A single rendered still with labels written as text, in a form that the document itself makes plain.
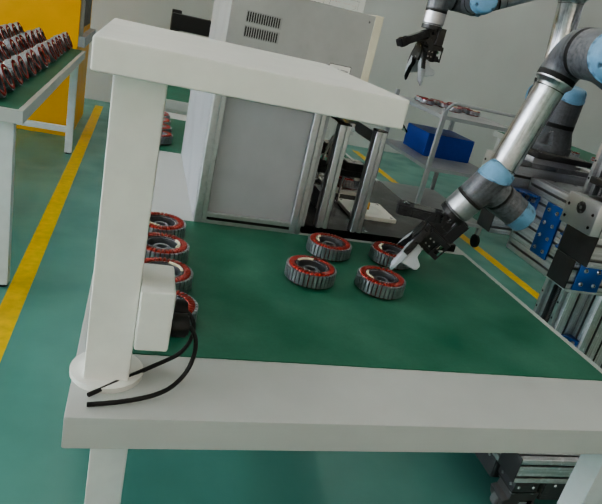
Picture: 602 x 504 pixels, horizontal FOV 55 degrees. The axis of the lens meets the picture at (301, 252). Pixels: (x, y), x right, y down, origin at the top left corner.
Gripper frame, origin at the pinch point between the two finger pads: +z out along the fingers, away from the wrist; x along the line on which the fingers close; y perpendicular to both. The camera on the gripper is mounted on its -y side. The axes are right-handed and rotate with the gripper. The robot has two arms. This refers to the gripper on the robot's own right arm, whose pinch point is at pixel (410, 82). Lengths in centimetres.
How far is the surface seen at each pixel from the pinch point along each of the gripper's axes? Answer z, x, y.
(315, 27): -11, -50, -50
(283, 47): -4, -50, -57
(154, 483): 115, -75, -74
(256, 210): 35, -63, -58
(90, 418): 40, -141, -90
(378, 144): 13, -61, -30
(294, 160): 21, -63, -51
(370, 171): 21, -62, -30
